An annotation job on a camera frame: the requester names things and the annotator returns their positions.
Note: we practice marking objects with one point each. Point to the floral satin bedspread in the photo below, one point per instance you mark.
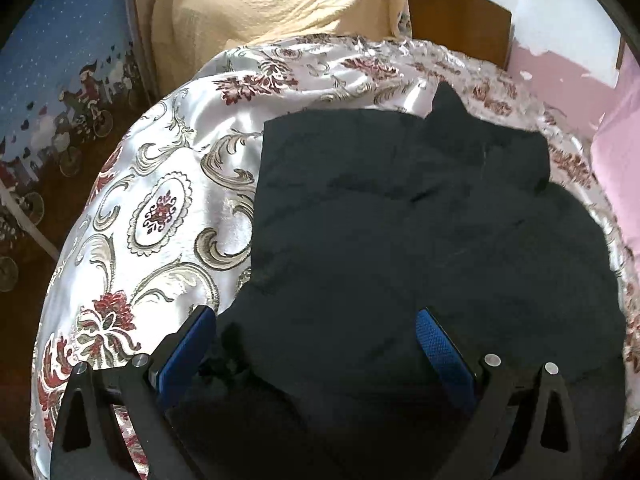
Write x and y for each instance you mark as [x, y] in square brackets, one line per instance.
[167, 223]

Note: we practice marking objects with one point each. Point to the yellow hanging sheet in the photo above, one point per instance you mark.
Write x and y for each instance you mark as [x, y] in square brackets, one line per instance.
[181, 36]

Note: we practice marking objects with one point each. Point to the pink curtain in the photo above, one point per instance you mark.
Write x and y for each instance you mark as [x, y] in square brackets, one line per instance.
[615, 154]

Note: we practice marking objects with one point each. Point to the blue fabric wardrobe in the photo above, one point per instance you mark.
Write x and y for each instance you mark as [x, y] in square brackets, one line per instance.
[70, 88]

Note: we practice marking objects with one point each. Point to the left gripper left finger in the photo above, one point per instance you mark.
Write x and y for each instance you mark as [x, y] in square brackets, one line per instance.
[87, 441]

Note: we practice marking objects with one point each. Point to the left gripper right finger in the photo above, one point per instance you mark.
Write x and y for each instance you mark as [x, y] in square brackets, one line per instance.
[515, 429]

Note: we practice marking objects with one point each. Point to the black padded jacket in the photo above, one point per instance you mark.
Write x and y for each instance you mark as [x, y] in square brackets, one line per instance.
[363, 219]

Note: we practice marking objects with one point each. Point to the wooden headboard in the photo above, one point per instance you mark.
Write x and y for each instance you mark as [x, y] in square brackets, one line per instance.
[478, 28]

